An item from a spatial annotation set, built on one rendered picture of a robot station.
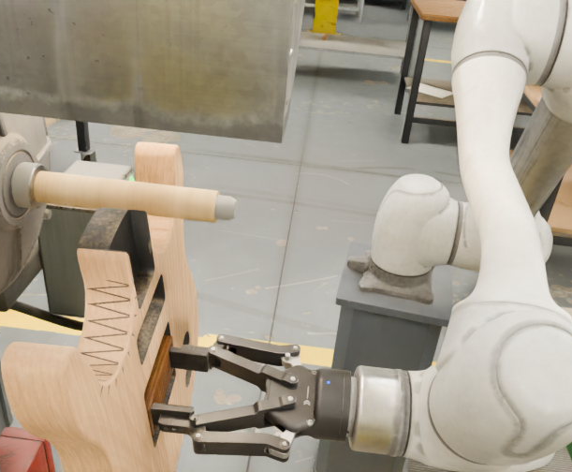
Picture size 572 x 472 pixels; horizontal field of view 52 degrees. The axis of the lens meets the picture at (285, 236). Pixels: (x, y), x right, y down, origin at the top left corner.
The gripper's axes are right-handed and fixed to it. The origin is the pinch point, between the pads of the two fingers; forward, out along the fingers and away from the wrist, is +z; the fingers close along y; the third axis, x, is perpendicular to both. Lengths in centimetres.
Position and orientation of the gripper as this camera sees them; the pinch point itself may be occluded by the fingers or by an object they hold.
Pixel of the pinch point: (165, 384)
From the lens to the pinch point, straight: 68.2
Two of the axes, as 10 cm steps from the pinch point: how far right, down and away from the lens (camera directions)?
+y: 1.0, -6.3, 7.7
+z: -9.9, -1.1, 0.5
